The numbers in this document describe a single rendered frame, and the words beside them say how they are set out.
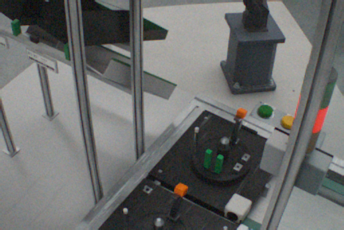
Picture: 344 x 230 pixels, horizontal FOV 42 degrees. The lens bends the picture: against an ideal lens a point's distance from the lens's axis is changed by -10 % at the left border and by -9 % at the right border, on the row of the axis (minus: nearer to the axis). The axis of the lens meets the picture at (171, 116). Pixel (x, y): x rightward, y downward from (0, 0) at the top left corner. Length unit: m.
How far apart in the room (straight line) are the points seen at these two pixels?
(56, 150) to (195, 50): 0.59
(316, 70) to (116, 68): 0.50
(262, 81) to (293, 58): 0.23
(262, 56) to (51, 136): 0.64
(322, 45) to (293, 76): 0.95
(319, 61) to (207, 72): 0.91
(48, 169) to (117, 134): 0.22
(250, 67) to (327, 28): 0.82
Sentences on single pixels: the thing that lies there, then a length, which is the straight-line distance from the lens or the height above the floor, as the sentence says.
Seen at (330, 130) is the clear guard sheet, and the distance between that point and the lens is 0.71.
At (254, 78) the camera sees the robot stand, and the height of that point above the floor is 0.91.
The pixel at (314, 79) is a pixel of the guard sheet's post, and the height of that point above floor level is 1.42.
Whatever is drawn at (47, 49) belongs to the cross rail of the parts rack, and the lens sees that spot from 0.89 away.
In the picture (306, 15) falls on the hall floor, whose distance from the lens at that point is 3.59.
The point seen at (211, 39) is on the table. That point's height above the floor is 0.86.
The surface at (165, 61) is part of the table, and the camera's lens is 1.55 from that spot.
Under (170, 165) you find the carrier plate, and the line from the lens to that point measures 1.11.
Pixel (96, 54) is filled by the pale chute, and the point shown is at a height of 1.13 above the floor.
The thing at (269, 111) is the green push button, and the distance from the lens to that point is 1.26.
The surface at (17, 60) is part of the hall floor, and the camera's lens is 3.10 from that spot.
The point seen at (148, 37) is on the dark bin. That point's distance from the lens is 1.04.
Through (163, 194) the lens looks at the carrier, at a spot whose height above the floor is 0.97.
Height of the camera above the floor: 1.83
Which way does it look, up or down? 45 degrees down
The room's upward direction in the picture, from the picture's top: 2 degrees clockwise
